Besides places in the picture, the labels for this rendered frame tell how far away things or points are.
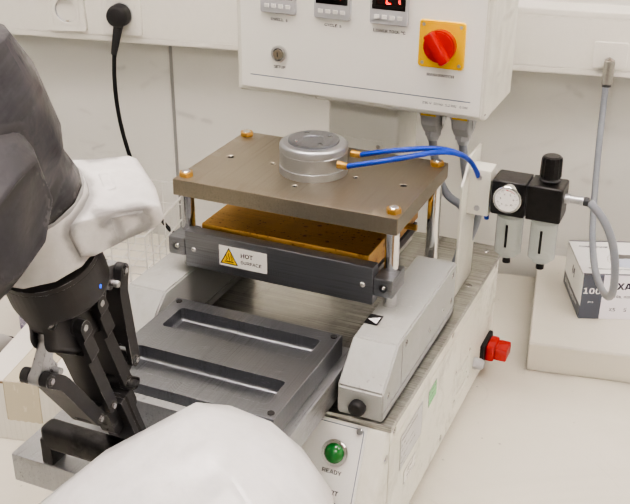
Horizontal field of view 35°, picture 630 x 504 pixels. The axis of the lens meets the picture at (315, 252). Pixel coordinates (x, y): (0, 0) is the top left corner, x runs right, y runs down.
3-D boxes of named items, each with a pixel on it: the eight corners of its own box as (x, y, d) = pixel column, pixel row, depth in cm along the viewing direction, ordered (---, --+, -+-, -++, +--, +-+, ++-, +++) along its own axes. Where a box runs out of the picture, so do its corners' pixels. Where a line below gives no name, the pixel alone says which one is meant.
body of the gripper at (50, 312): (32, 204, 75) (70, 287, 81) (-32, 284, 70) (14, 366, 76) (118, 219, 72) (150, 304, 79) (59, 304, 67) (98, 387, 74)
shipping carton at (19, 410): (48, 360, 145) (41, 305, 141) (131, 372, 142) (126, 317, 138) (-20, 435, 129) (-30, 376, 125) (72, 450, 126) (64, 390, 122)
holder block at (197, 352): (178, 316, 112) (177, 296, 111) (342, 355, 105) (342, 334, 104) (92, 391, 99) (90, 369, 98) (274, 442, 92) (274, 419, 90)
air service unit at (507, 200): (467, 247, 128) (476, 138, 122) (581, 268, 123) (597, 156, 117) (455, 263, 124) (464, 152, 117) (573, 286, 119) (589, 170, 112)
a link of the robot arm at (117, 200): (-72, 229, 66) (-41, 285, 70) (89, 261, 62) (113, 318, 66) (28, 114, 74) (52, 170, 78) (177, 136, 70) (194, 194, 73)
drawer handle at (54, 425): (56, 450, 90) (51, 414, 89) (200, 495, 85) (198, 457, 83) (42, 463, 89) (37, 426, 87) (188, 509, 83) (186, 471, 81)
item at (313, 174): (268, 180, 136) (266, 88, 131) (489, 218, 125) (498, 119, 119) (176, 250, 116) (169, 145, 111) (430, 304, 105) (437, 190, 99)
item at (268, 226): (267, 201, 130) (266, 132, 125) (429, 231, 122) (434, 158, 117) (201, 255, 115) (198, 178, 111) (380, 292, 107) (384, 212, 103)
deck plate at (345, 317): (278, 210, 151) (278, 204, 151) (503, 252, 139) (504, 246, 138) (103, 358, 113) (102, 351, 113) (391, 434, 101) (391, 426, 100)
